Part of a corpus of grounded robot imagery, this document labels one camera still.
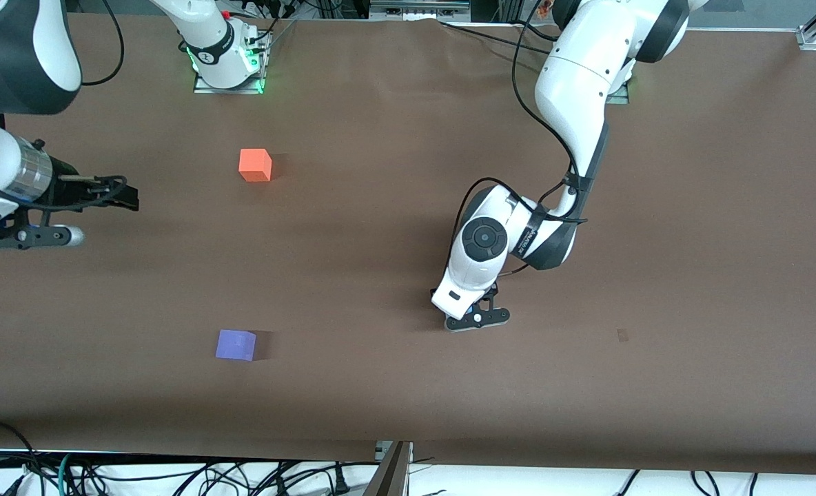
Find metal post with bracket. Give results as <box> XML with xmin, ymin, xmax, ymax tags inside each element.
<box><xmin>363</xmin><ymin>441</ymin><xmax>415</xmax><ymax>496</ymax></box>

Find black right base cables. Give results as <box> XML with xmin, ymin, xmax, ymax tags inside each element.
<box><xmin>232</xmin><ymin>0</ymin><xmax>297</xmax><ymax>45</ymax></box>

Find black tangled floor cable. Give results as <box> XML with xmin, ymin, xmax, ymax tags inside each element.
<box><xmin>77</xmin><ymin>460</ymin><xmax>381</xmax><ymax>496</ymax></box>

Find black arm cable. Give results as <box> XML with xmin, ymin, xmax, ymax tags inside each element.
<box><xmin>453</xmin><ymin>0</ymin><xmax>589</xmax><ymax>278</ymax></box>
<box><xmin>79</xmin><ymin>0</ymin><xmax>125</xmax><ymax>87</ymax></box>

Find purple foam block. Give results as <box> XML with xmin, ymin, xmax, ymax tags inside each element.
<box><xmin>215</xmin><ymin>329</ymin><xmax>258</xmax><ymax>362</ymax></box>

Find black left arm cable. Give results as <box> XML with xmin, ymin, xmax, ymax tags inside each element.
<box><xmin>453</xmin><ymin>0</ymin><xmax>589</xmax><ymax>278</ymax></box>

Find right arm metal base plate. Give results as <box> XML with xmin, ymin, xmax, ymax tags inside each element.
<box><xmin>193</xmin><ymin>33</ymin><xmax>267</xmax><ymax>95</ymax></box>

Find black left base cables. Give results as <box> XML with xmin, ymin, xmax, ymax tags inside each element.
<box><xmin>438</xmin><ymin>19</ymin><xmax>555</xmax><ymax>57</ymax></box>

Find black looping floor cable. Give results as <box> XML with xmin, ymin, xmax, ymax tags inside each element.
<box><xmin>0</xmin><ymin>419</ymin><xmax>42</xmax><ymax>496</ymax></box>

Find black base cables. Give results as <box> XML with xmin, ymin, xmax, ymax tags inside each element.
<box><xmin>232</xmin><ymin>0</ymin><xmax>297</xmax><ymax>45</ymax></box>
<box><xmin>438</xmin><ymin>19</ymin><xmax>555</xmax><ymax>57</ymax></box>

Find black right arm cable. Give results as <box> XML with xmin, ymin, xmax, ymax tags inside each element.
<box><xmin>79</xmin><ymin>0</ymin><xmax>125</xmax><ymax>87</ymax></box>

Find orange foam block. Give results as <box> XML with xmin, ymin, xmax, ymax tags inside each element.
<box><xmin>238</xmin><ymin>148</ymin><xmax>273</xmax><ymax>183</ymax></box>

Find teal floor cable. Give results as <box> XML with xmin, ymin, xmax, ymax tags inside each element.
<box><xmin>54</xmin><ymin>453</ymin><xmax>73</xmax><ymax>496</ymax></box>

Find grey power strip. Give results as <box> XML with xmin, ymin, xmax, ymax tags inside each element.
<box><xmin>370</xmin><ymin>0</ymin><xmax>472</xmax><ymax>21</ymax></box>

